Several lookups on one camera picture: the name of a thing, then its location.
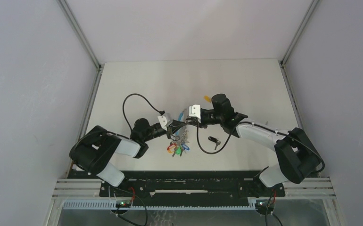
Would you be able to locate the green led board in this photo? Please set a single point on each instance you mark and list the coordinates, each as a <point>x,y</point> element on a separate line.
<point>123,204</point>
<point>264,205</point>

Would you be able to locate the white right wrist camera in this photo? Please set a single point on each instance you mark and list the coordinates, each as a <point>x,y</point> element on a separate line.
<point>194,111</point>

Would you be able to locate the left aluminium frame post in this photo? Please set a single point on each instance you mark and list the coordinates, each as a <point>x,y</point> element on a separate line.
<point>69,15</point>

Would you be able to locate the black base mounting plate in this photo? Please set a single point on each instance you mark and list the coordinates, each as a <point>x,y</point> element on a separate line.
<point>179,201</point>

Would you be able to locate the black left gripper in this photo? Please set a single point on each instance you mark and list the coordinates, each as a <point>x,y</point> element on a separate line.
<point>176,124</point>

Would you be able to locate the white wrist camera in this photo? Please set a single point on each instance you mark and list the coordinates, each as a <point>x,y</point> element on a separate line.
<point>194,111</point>
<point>165,120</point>

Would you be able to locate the green tagged key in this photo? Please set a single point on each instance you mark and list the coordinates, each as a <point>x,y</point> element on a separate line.
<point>178,151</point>

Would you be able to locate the right aluminium frame post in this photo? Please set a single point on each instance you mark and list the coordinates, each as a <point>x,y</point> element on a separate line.
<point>303,24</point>

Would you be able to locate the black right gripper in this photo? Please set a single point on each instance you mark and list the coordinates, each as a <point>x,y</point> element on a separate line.
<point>193,123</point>

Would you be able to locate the aluminium table rail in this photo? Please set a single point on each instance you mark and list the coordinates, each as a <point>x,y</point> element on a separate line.
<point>291,96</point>
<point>90,103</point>

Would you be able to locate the blue tagged key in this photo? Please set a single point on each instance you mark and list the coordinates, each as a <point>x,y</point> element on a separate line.
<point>184,147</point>

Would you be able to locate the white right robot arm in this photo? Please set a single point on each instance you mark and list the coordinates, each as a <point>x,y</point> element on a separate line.
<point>296,155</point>

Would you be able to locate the red tagged key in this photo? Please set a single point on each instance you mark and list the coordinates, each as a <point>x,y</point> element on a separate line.
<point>172,145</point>

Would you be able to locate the left aluminium table rail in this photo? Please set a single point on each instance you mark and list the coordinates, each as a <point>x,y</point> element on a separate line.
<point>90,103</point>

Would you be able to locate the right aluminium table rail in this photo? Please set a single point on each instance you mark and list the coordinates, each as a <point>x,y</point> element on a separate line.
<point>291,96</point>

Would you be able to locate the black tagged key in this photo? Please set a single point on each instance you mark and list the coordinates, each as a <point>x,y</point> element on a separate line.
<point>216,142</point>

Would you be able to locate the right green led board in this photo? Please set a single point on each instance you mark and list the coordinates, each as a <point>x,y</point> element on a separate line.
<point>264,205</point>

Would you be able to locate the yellow tagged key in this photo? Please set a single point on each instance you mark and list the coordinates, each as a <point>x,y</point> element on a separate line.
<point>170,150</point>
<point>208,99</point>

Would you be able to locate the left green led board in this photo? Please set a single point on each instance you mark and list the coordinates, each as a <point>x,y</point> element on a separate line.
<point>123,204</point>

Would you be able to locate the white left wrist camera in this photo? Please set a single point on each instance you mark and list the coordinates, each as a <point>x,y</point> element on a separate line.
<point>165,120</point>

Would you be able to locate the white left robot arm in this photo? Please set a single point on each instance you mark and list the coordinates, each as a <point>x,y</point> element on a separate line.
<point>94,151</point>

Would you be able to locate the aluminium frame post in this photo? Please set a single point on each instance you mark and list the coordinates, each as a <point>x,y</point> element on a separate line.
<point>69,15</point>
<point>303,24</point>

